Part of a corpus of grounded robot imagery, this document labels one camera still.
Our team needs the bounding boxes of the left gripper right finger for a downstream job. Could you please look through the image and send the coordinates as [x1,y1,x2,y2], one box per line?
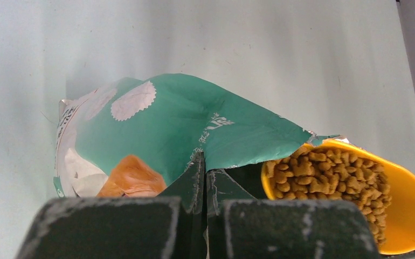
[206,170,380,258]

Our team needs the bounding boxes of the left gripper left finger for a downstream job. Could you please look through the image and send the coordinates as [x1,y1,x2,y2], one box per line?
[17,153,205,258]

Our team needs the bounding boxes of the kibble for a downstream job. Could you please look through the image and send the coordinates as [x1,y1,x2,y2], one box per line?
[262,146,392,247]

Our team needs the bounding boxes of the green dog food bag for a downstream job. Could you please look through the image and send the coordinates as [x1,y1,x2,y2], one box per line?
[53,73,351,199]

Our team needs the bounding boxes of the orange plastic food scoop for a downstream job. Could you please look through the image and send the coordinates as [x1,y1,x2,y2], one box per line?
[261,139,415,255]

